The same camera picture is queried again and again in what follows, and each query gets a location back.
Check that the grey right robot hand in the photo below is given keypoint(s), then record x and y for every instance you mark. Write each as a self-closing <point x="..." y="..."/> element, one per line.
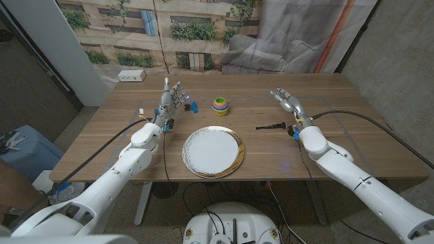
<point x="291" y="103"/>

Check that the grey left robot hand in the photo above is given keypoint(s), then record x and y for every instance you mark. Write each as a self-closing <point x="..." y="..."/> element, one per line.
<point x="167" y="103"/>

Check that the black makeup brush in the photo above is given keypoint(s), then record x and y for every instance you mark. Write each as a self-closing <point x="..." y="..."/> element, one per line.
<point x="271" y="127"/>

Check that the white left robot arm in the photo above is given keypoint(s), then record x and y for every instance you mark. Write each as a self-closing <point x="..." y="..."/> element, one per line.
<point x="112" y="183"/>

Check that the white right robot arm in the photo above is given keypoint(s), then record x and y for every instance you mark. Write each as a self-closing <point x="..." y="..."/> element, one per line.
<point x="356" y="179"/>

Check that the stacked colourful toy cups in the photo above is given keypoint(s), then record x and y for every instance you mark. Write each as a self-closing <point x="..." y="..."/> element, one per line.
<point x="220" y="107"/>

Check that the white plate with gold rim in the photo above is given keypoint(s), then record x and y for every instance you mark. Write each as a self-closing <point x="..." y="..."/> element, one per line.
<point x="212" y="152"/>

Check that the blue clip with black tips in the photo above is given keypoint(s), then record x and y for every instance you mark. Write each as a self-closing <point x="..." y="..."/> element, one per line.
<point x="194" y="107"/>

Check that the white power strip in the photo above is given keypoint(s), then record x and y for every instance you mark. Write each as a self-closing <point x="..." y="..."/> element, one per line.
<point x="131" y="75"/>

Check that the printed backdrop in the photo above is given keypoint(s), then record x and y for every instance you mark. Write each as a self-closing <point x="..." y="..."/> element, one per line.
<point x="203" y="51"/>

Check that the black round base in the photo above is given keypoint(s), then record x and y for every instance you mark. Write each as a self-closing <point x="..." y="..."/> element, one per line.
<point x="164" y="190"/>

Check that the black backdrop stand pole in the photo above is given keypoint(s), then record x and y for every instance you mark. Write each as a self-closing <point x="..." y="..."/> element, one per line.
<point x="357" y="35"/>

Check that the white table leg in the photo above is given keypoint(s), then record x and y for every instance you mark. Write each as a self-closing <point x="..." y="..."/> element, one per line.
<point x="142" y="206"/>

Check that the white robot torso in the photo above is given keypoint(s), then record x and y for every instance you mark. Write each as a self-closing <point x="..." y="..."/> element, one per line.
<point x="234" y="217"/>

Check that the white box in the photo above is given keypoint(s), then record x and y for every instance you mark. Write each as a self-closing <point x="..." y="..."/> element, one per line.
<point x="42" y="179"/>

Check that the blue storage bin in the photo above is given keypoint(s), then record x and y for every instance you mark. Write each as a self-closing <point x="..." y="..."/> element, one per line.
<point x="30" y="156"/>

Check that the grey metal tool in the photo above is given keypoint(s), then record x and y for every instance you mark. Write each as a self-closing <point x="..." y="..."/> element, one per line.
<point x="12" y="144"/>

